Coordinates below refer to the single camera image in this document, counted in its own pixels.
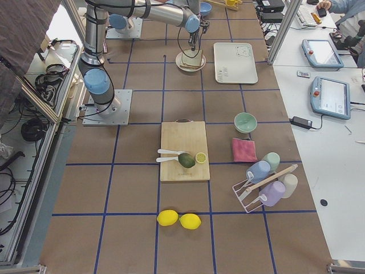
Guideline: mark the purple cup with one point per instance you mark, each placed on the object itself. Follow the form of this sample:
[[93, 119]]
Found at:
[[272, 193]]

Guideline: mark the left whole lemon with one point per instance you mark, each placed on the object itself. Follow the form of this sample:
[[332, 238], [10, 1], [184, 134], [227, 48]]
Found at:
[[167, 217]]

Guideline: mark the wooden dish rack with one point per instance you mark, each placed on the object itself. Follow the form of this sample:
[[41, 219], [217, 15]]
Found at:
[[223, 4]]

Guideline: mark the green cup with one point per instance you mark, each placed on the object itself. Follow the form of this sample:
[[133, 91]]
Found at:
[[273, 159]]

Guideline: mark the yellow mug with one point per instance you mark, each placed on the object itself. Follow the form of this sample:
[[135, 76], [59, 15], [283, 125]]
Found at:
[[231, 2]]

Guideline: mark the upper teach pendant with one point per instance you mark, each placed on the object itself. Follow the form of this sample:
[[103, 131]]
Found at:
[[321, 54]]

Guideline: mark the white plastic spoon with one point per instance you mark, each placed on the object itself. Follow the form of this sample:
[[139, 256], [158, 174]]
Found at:
[[165, 159]]

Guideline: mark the right whole lemon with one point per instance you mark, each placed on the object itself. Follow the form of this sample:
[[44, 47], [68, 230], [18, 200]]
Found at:
[[190, 221]]

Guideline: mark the teach pendant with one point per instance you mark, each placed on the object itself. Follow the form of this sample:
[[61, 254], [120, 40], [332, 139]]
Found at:
[[330, 97], [321, 54]]

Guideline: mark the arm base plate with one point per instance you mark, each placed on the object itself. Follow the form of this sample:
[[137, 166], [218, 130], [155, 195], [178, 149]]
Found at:
[[124, 28], [114, 114]]

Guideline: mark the green bowl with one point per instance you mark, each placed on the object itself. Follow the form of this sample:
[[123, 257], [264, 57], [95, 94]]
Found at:
[[245, 122]]

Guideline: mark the white wire cup rack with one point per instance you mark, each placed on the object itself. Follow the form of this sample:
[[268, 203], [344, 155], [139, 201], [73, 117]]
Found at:
[[248, 193]]

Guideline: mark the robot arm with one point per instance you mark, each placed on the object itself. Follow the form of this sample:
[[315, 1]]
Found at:
[[97, 49], [183, 14]]

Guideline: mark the whole lemon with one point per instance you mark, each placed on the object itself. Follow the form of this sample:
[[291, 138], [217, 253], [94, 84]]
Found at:
[[167, 217], [190, 221]]

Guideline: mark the bread slice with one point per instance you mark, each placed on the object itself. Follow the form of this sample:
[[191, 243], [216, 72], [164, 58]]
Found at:
[[192, 58], [188, 67]]

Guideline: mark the white cup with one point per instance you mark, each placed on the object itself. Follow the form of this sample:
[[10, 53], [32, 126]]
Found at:
[[290, 182]]

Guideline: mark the black power adapter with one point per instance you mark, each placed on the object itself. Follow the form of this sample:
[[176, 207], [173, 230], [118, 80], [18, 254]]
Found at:
[[301, 122]]

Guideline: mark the cream round plate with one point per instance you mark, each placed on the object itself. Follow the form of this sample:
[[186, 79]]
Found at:
[[179, 60]]

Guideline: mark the blue bowl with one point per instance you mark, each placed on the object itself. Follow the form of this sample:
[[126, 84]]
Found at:
[[205, 8]]

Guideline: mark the avocado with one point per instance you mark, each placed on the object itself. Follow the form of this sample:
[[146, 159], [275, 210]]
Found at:
[[186, 160]]

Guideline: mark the lower teach pendant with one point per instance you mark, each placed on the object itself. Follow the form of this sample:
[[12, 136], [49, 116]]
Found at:
[[330, 97]]

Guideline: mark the cream bear tray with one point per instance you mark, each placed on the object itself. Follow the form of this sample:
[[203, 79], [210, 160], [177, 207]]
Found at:
[[234, 63]]

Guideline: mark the blue cup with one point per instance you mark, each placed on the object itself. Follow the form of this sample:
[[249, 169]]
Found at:
[[258, 172]]

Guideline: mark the pink cloth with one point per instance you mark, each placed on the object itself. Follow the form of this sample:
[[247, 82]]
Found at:
[[244, 150]]

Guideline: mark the aluminium frame post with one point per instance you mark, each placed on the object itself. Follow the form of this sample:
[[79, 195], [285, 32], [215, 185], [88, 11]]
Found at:
[[289, 16]]

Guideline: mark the wooden cutting board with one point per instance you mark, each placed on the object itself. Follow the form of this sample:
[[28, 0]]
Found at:
[[191, 138]]

